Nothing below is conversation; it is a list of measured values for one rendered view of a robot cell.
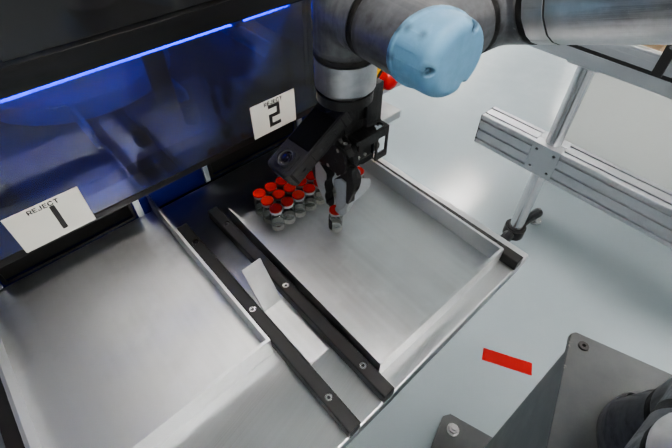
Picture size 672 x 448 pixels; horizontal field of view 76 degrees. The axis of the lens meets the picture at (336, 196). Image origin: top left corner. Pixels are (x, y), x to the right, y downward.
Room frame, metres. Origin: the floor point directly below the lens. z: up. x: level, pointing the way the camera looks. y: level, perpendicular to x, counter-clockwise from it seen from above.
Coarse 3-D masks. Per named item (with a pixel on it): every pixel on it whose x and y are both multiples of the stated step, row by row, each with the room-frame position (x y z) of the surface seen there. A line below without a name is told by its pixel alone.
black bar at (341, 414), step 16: (192, 240) 0.42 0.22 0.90; (208, 256) 0.39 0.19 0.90; (224, 272) 0.36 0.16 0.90; (240, 288) 0.33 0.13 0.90; (256, 304) 0.31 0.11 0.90; (256, 320) 0.28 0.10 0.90; (272, 336) 0.26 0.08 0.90; (288, 352) 0.24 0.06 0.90; (304, 368) 0.22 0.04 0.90; (304, 384) 0.21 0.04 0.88; (320, 384) 0.20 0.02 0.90; (320, 400) 0.18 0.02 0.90; (336, 400) 0.18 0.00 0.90; (336, 416) 0.17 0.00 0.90; (352, 416) 0.17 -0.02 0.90; (352, 432) 0.15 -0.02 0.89
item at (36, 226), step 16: (64, 192) 0.37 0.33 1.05; (32, 208) 0.35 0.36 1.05; (48, 208) 0.36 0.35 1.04; (64, 208) 0.37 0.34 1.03; (80, 208) 0.38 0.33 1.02; (16, 224) 0.33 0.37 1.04; (32, 224) 0.34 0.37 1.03; (48, 224) 0.35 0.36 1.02; (80, 224) 0.37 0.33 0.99; (16, 240) 0.33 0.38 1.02; (32, 240) 0.33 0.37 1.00; (48, 240) 0.34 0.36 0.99
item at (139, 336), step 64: (64, 256) 0.40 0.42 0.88; (128, 256) 0.40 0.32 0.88; (192, 256) 0.39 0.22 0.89; (0, 320) 0.29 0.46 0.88; (64, 320) 0.29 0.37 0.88; (128, 320) 0.29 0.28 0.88; (192, 320) 0.29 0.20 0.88; (64, 384) 0.21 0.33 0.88; (128, 384) 0.21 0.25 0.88; (192, 384) 0.21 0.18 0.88
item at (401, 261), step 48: (384, 192) 0.54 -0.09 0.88; (288, 240) 0.43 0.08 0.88; (336, 240) 0.43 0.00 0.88; (384, 240) 0.43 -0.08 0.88; (432, 240) 0.43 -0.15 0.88; (480, 240) 0.42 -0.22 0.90; (336, 288) 0.34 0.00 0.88; (384, 288) 0.34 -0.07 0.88; (432, 288) 0.34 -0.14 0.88; (384, 336) 0.27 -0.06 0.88
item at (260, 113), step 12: (276, 96) 0.59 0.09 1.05; (288, 96) 0.60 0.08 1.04; (252, 108) 0.56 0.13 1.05; (264, 108) 0.57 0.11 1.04; (276, 108) 0.59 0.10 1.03; (288, 108) 0.60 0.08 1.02; (252, 120) 0.55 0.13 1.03; (264, 120) 0.57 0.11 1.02; (276, 120) 0.58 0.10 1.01; (288, 120) 0.60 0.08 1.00; (264, 132) 0.57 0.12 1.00
